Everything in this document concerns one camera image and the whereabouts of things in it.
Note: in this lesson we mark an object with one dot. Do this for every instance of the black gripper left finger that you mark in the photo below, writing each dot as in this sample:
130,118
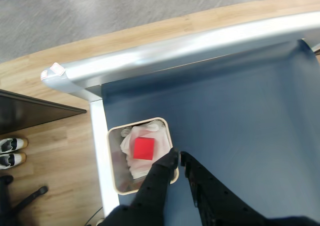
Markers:
155,193

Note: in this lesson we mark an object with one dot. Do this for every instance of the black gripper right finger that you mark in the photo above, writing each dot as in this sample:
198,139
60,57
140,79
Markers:
215,201

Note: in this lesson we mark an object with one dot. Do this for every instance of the red cube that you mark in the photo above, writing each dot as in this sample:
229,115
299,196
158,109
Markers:
143,148

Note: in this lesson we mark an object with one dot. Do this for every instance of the beige rounded box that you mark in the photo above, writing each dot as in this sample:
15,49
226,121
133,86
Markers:
112,161

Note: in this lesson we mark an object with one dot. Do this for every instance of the white crumpled paper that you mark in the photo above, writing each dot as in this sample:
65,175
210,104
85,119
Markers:
160,140

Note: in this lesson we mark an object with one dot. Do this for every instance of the dark grey table mat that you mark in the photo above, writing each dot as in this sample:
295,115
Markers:
237,110

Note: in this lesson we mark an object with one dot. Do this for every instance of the black office chair base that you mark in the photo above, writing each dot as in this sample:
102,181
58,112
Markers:
27,199

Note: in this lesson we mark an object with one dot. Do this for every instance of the white black tan shoe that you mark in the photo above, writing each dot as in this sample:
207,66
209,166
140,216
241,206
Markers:
11,160
11,144

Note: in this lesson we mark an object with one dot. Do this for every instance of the dark brown cabinet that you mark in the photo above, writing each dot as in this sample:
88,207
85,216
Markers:
30,110

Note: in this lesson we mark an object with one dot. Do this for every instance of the grey floor rug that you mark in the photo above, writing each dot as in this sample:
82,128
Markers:
125,10

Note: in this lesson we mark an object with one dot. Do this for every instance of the silver metal table frame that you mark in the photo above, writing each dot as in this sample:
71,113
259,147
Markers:
175,53

